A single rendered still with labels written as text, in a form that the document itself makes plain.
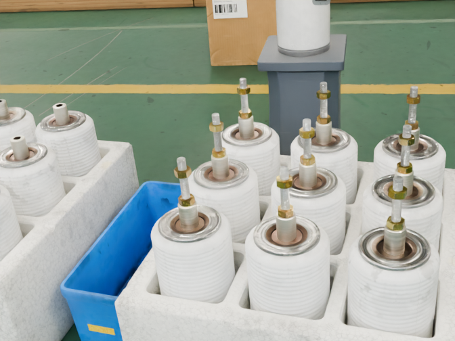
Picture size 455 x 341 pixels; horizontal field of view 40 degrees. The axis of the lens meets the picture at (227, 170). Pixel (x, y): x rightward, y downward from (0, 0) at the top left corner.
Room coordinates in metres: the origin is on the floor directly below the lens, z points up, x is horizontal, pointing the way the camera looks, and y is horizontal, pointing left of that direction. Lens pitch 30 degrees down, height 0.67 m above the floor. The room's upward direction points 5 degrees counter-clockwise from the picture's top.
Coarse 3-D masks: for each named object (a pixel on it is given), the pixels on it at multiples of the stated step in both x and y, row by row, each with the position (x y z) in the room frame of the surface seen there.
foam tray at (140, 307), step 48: (144, 288) 0.59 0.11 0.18; (240, 288) 0.58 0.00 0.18; (336, 288) 0.56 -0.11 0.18; (144, 336) 0.56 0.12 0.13; (192, 336) 0.54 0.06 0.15; (240, 336) 0.52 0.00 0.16; (288, 336) 0.50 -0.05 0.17; (336, 336) 0.48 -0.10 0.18; (384, 336) 0.48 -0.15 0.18; (432, 336) 0.56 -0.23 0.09
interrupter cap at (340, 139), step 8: (336, 128) 0.83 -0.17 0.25; (336, 136) 0.80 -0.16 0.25; (344, 136) 0.80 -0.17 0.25; (312, 144) 0.78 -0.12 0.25; (320, 144) 0.79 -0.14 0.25; (328, 144) 0.78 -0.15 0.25; (336, 144) 0.78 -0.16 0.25; (344, 144) 0.77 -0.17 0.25; (320, 152) 0.76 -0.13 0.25; (328, 152) 0.76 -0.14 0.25
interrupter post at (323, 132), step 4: (316, 124) 0.79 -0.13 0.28; (320, 124) 0.79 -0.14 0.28; (324, 124) 0.79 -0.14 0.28; (328, 124) 0.79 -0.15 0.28; (316, 128) 0.79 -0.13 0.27; (320, 128) 0.79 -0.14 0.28; (324, 128) 0.79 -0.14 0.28; (328, 128) 0.79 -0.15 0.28; (316, 132) 0.79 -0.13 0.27; (320, 132) 0.79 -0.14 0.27; (324, 132) 0.79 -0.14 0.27; (328, 132) 0.79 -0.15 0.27; (316, 136) 0.79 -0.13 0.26; (320, 136) 0.79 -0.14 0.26; (324, 136) 0.79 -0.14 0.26; (328, 136) 0.79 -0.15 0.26; (316, 140) 0.79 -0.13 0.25; (320, 140) 0.79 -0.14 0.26; (324, 140) 0.79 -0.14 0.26; (328, 140) 0.79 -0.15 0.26
